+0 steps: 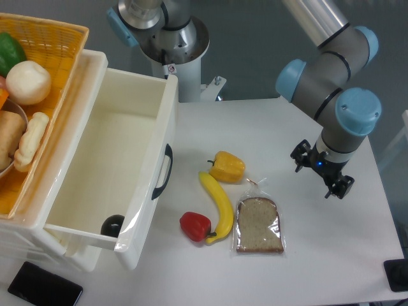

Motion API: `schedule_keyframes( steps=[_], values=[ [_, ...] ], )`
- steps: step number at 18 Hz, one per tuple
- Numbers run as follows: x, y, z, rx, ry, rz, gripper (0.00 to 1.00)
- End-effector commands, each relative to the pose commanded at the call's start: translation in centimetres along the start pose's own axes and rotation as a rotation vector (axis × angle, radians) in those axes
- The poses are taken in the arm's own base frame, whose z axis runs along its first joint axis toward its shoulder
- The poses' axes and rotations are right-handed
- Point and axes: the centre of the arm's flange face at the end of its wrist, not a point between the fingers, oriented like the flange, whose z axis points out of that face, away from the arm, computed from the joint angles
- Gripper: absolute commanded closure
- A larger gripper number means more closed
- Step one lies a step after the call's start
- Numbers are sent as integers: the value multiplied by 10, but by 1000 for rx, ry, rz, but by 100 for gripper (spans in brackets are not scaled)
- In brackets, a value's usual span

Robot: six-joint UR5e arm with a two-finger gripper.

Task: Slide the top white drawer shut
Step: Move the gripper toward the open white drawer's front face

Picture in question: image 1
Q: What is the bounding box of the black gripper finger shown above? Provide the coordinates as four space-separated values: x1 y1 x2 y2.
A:
290 140 311 173
324 174 354 199

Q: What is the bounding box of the brown toy bread roll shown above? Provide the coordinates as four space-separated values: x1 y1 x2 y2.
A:
0 110 26 171

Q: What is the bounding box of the white toy bun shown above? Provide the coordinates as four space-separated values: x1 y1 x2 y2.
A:
6 61 52 105

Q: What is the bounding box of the metal bowl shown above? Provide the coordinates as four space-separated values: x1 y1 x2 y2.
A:
1 99 28 178

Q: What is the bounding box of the yellow toy bell pepper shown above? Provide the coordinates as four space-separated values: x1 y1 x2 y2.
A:
208 151 246 183

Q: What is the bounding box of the black smartphone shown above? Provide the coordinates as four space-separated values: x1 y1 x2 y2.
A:
8 261 84 306

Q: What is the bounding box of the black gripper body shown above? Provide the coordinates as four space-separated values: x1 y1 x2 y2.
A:
309 142 345 186

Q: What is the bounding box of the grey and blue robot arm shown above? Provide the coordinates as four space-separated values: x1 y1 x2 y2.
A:
107 1 382 198

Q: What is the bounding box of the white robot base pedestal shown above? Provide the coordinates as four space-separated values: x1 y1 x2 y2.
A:
141 16 226 103

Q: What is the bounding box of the black round object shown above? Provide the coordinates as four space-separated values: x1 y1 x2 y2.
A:
100 214 124 238

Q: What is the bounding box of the green toy pepper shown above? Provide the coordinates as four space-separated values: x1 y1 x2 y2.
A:
0 32 27 78

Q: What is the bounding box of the cream toy bread stick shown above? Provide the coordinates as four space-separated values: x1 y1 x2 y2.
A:
14 112 49 172

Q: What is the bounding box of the bread slice in plastic bag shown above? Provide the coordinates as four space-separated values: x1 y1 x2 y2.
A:
232 178 286 256

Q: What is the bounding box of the yellow wicker basket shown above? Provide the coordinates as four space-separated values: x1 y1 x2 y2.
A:
1 13 89 219

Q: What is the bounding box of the yellow toy banana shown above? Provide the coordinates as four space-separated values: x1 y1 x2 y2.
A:
198 171 234 245

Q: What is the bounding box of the white drawer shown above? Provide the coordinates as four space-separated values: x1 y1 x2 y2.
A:
46 69 179 270

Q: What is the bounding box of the black device at table edge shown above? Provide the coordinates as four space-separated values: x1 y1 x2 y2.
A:
383 259 407 292

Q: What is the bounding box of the white drawer cabinet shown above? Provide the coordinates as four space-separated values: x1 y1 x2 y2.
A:
1 50 108 272

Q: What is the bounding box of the red toy bell pepper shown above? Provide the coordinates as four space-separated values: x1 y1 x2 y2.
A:
179 212 217 242

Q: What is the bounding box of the orange toy food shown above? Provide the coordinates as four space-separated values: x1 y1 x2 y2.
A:
0 76 9 108

